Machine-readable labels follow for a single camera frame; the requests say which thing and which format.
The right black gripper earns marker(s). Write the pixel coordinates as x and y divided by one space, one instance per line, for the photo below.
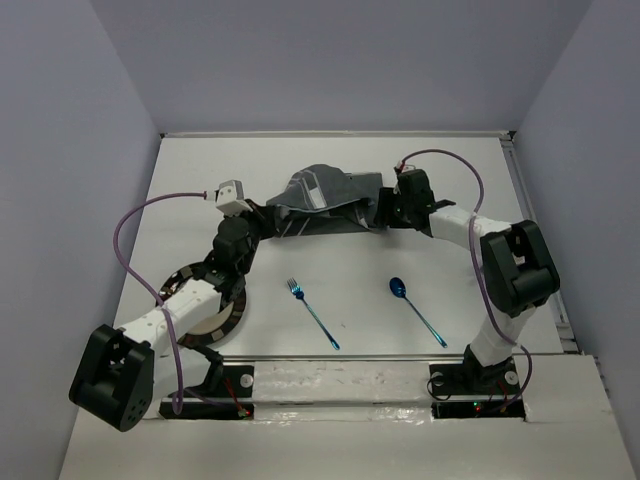
384 215

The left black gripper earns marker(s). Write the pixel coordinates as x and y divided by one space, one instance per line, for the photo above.
263 217

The grey striped cloth napkin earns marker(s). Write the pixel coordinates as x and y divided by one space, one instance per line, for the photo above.
322 199

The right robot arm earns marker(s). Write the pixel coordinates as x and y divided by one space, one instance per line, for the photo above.
511 263

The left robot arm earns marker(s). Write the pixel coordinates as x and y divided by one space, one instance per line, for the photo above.
122 371

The black rimmed dinner plate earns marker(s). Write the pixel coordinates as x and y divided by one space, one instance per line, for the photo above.
219 321

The blue metal fork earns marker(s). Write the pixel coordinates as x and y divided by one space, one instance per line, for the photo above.
299 294

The blue metal spoon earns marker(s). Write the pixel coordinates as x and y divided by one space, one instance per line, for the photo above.
398 288

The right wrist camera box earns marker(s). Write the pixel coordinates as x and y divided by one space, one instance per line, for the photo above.
400 167

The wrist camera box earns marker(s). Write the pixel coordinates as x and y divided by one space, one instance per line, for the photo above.
400 167
230 200

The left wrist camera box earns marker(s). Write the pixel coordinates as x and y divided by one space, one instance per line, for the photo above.
230 200

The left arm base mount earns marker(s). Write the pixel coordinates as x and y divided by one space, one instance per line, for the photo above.
215 389

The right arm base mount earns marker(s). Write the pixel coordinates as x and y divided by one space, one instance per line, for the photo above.
468 390

